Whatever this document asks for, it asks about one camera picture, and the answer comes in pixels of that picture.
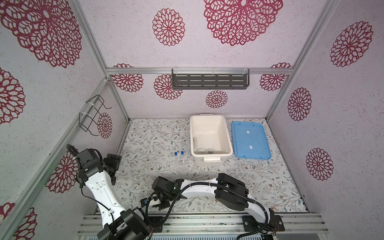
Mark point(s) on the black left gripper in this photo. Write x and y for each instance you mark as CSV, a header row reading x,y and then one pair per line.
x,y
114,160

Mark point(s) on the white plastic storage bin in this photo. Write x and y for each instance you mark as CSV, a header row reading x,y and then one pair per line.
x,y
211,132

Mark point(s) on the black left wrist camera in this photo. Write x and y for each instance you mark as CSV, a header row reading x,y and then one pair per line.
x,y
89,160

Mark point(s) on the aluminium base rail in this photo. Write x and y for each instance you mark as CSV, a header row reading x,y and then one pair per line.
x,y
221,223

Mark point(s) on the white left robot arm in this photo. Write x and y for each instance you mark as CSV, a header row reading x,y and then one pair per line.
x,y
99,176

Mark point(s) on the blue plastic lid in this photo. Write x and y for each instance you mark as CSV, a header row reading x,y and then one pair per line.
x,y
250,141

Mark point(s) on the blue capped test tube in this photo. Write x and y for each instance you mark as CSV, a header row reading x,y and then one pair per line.
x,y
182,158
176,159

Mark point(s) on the large white porcelain bowl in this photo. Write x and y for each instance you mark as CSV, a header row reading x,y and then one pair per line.
x,y
201,151

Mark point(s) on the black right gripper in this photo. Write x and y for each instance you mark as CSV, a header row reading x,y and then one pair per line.
x,y
162,206

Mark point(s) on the aluminium frame corner post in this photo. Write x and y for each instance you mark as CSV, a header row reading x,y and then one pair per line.
x,y
315,34

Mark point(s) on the dark grey wall shelf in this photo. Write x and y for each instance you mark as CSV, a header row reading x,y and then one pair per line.
x,y
210,81

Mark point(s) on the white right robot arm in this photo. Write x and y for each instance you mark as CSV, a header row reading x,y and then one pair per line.
x,y
230,192

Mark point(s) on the black wire wall rack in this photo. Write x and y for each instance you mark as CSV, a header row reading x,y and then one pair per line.
x,y
88,120

